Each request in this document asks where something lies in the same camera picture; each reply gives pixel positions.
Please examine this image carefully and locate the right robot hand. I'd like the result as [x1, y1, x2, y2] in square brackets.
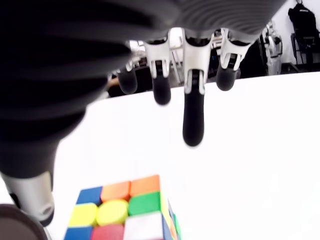
[0, 0, 287, 227]

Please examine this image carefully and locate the multicoloured Rubik's cube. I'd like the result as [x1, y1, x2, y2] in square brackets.
[63, 174, 183, 240]

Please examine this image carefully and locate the dark brown round plate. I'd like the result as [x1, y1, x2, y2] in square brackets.
[0, 203, 47, 240]

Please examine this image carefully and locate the standing silver humanoid robot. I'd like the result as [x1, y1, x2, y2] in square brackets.
[264, 21, 284, 76]

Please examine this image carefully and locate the hanging black garment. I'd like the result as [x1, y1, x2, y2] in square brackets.
[287, 0, 320, 66]

